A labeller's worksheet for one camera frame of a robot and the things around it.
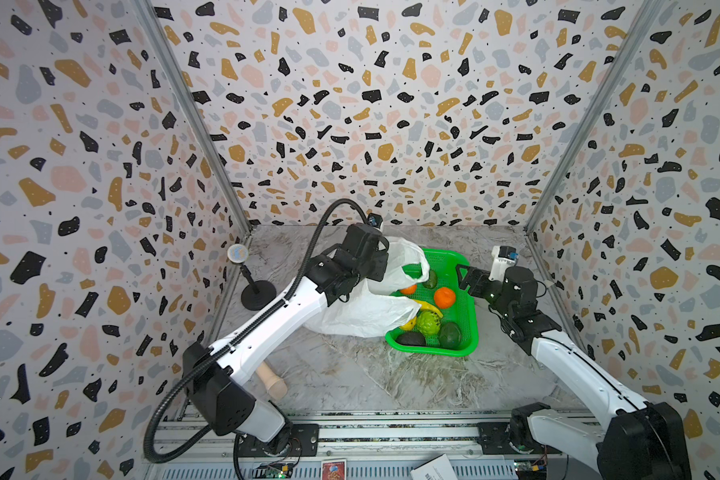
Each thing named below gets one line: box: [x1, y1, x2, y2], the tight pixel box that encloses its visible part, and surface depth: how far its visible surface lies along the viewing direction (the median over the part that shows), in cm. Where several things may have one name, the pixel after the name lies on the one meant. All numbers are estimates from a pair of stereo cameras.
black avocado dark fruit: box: [396, 331, 426, 346], surface depth 89 cm
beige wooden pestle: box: [256, 362, 287, 400], surface depth 81 cm
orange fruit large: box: [434, 287, 456, 309], surface depth 97 cm
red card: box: [320, 459, 347, 480], surface depth 70 cm
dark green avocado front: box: [438, 322, 462, 350], surface depth 88 cm
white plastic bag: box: [303, 236, 430, 338], surface depth 76 cm
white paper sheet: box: [410, 453, 458, 480], surface depth 68 cm
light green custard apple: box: [416, 310, 441, 335], surface depth 90 cm
